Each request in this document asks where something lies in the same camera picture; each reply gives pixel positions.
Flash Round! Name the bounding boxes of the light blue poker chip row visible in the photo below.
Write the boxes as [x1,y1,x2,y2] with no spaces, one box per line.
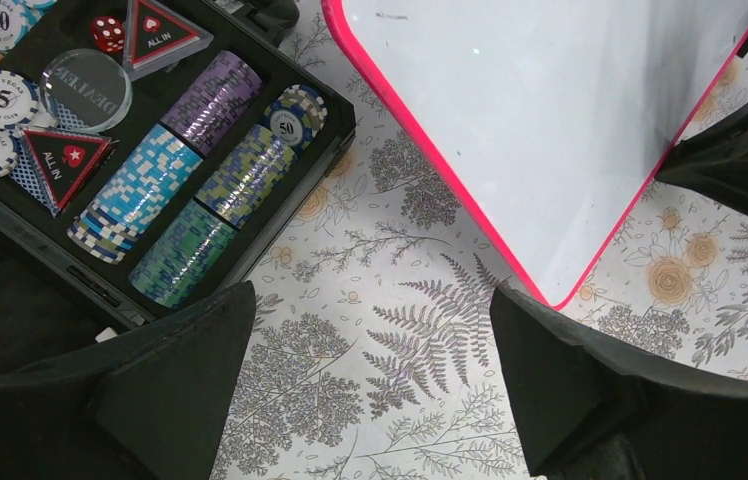
[67,123,203,264]

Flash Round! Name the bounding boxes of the purple poker chip row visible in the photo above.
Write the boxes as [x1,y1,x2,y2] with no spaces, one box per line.
[161,50,263,155]

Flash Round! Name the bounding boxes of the clear round dealer button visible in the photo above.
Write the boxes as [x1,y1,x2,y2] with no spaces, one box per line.
[38,49,133,133]

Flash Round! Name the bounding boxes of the pink framed whiteboard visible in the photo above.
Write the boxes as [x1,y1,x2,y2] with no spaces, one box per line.
[322,0,748,309]

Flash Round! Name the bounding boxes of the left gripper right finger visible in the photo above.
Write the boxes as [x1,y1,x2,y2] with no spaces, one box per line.
[489,287,748,479]

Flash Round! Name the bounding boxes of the green poker chip row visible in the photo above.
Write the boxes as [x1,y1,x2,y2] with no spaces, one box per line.
[128,201,236,308]

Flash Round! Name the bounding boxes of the red die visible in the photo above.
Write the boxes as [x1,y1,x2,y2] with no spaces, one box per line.
[90,16,126,53]

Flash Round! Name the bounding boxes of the black poker chip case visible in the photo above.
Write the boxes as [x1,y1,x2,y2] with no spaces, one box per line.
[0,1,356,330]

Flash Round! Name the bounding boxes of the triangular all in marker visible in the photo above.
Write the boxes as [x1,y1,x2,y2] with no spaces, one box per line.
[10,127,117,218]
[122,0,214,81]

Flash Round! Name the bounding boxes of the floral patterned table mat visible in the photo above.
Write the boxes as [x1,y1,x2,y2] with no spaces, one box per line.
[211,1,748,479]

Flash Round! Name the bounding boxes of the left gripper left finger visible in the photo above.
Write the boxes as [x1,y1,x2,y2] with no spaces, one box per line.
[0,281,256,479]

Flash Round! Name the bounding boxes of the olive blue poker chip row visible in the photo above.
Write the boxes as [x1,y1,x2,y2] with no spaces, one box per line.
[195,84,328,228]

